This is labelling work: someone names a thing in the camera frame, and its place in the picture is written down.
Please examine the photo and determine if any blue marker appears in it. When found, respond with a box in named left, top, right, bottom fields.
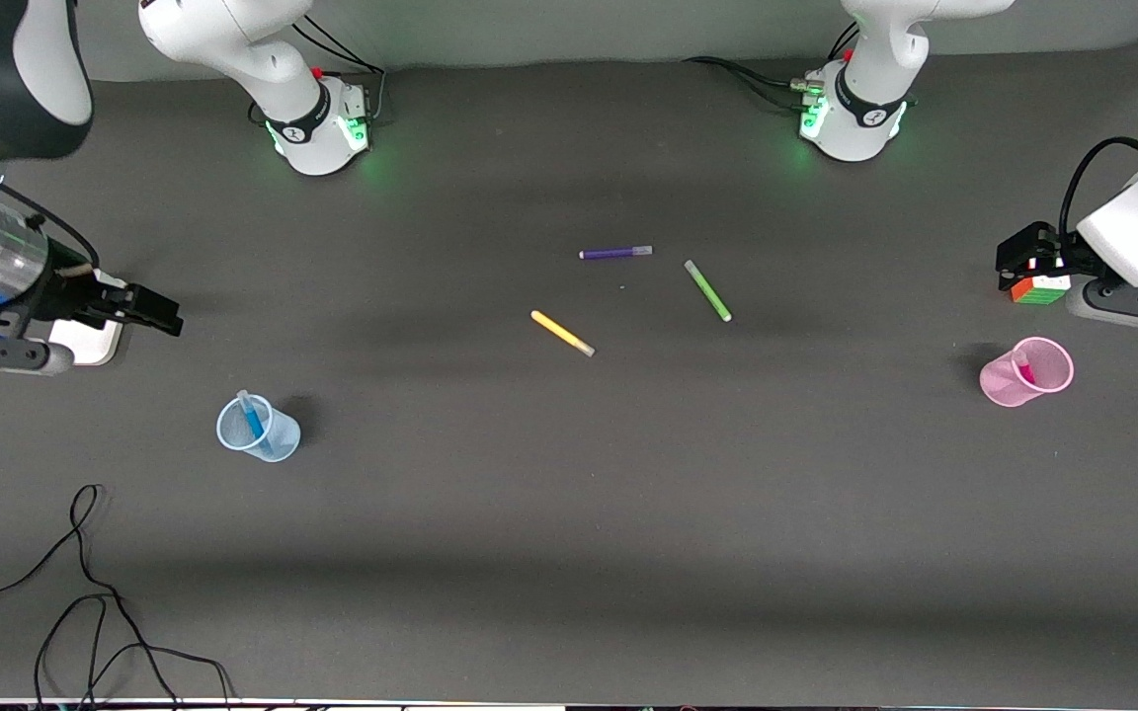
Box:
left=237, top=389, right=270, bottom=455

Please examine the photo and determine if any multicoloured puzzle cube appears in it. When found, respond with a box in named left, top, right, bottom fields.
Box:
left=1011, top=275, right=1071, bottom=305

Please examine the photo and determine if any pink mesh cup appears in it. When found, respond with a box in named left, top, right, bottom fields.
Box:
left=979, top=337, right=1075, bottom=409

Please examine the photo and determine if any blue mesh cup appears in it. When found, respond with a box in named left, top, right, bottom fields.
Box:
left=216, top=394, right=302, bottom=463

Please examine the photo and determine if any green marker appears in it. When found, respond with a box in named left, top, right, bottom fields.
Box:
left=684, top=260, right=733, bottom=323

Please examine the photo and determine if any yellow marker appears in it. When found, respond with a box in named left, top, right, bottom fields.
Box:
left=530, top=310, right=596, bottom=357

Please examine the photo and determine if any thin black tangled cable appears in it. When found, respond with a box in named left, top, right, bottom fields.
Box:
left=0, top=484, right=236, bottom=711

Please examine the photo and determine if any black right base cable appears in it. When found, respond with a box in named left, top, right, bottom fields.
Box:
left=292, top=12, right=388, bottom=125

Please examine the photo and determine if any black base cable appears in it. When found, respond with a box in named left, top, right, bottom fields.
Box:
left=683, top=25, right=861, bottom=112
left=292, top=12, right=388, bottom=125

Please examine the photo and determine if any black left base cable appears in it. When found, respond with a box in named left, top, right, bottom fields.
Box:
left=683, top=25, right=861, bottom=112

